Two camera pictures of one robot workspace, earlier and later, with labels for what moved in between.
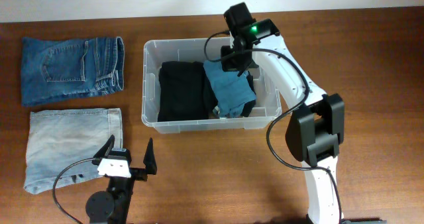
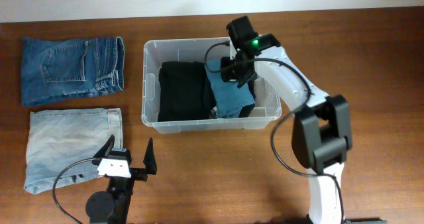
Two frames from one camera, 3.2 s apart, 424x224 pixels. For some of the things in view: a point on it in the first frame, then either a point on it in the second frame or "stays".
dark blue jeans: [54, 69] stays
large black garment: [184, 93] stays
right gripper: [227, 66] → [226, 76]
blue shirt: [233, 92] stays
